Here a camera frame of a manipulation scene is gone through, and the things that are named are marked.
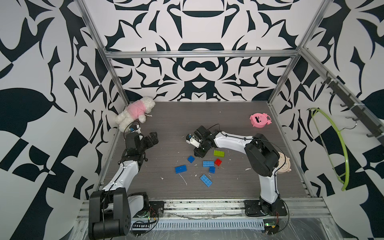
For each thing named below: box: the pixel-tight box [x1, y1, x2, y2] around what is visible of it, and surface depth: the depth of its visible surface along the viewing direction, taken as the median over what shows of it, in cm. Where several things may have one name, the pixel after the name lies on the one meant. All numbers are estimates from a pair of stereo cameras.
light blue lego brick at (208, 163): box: [202, 160, 215, 167], surface depth 89 cm
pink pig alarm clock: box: [249, 113, 272, 129], surface depth 107 cm
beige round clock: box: [276, 151, 292, 174], surface depth 87 cm
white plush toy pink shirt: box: [115, 96, 156, 133], surface depth 107 cm
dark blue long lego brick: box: [175, 164, 188, 174], surface depth 88 cm
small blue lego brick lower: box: [208, 166, 216, 174], surface depth 87 cm
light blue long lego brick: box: [200, 174, 213, 187], surface depth 84 cm
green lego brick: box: [213, 150, 225, 158], surface depth 93 cm
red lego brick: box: [215, 158, 223, 167], surface depth 91 cm
